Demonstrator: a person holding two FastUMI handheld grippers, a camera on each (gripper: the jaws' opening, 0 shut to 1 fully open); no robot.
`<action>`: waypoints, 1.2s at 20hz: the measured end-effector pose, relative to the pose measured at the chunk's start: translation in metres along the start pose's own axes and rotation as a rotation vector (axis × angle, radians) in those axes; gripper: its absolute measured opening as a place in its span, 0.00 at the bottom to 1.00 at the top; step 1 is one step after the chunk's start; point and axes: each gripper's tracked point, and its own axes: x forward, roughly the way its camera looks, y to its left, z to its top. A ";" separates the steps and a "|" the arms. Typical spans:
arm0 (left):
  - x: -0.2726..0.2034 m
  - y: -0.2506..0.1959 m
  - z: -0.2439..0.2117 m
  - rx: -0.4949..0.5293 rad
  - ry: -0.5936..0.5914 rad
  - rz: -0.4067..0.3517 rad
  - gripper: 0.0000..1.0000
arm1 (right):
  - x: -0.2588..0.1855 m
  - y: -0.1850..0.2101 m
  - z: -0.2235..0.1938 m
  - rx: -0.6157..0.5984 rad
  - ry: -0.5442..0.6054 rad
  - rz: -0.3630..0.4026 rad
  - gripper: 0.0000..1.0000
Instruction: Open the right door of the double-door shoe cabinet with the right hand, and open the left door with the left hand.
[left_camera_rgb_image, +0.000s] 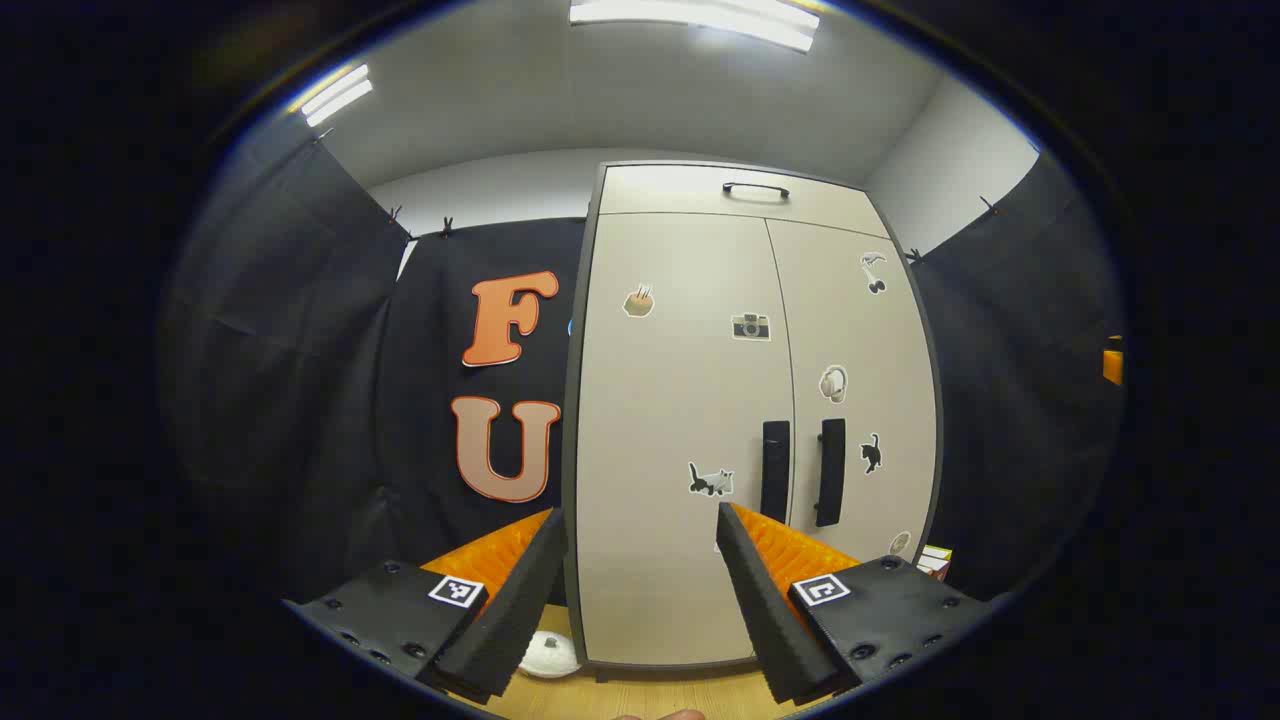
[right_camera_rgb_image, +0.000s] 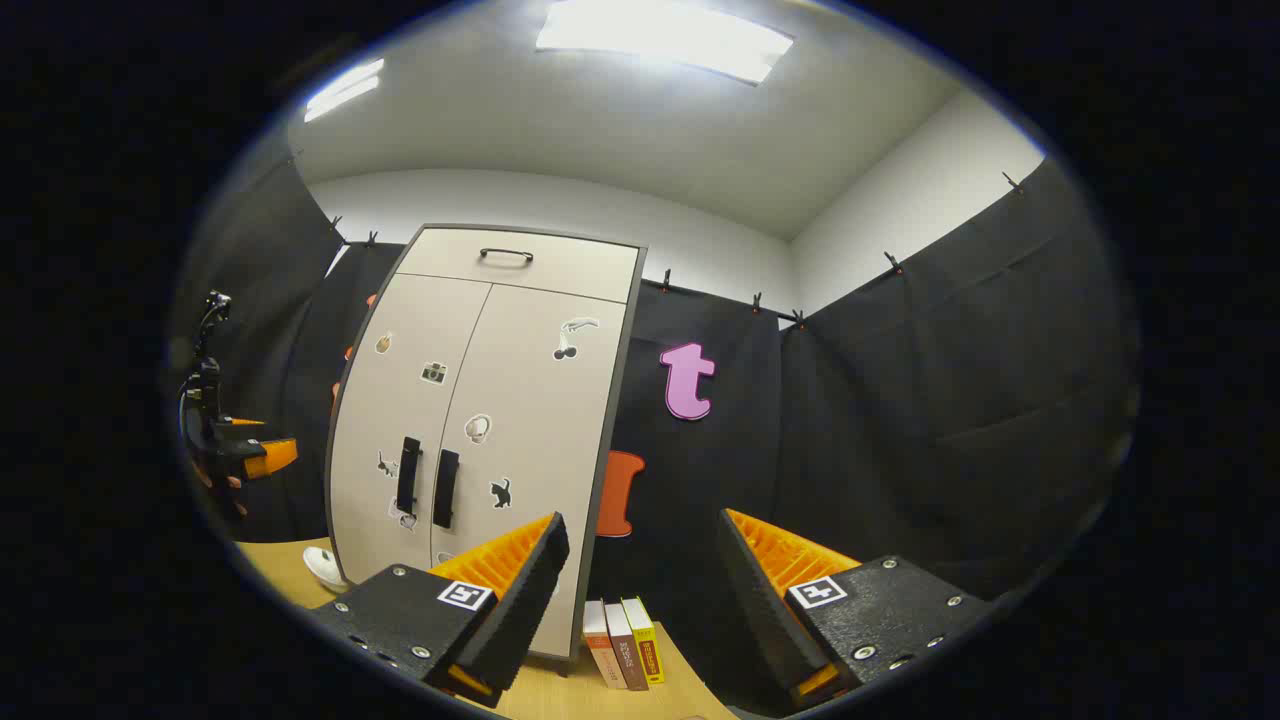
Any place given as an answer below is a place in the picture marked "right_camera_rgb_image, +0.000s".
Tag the large ceiling light panel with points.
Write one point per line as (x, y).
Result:
(660, 40)

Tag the white round object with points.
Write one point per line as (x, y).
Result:
(322, 568)

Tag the beige double-door shoe cabinet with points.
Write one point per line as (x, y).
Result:
(580, 265)

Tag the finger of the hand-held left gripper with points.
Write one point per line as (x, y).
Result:
(235, 425)
(272, 458)

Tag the camera-sticker shoe cabinet door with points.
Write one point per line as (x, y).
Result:
(440, 320)

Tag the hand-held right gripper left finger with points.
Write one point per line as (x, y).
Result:
(530, 600)

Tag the red and white book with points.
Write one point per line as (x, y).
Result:
(603, 650)

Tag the black backdrop cloth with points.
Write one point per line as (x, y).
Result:
(900, 420)

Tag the brown book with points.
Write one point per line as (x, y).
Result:
(627, 650)

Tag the headphone-sticker shoe cabinet door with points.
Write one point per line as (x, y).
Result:
(540, 400)

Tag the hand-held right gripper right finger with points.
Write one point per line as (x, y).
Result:
(755, 600)

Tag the small ceiling light panel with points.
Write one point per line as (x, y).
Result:
(343, 90)

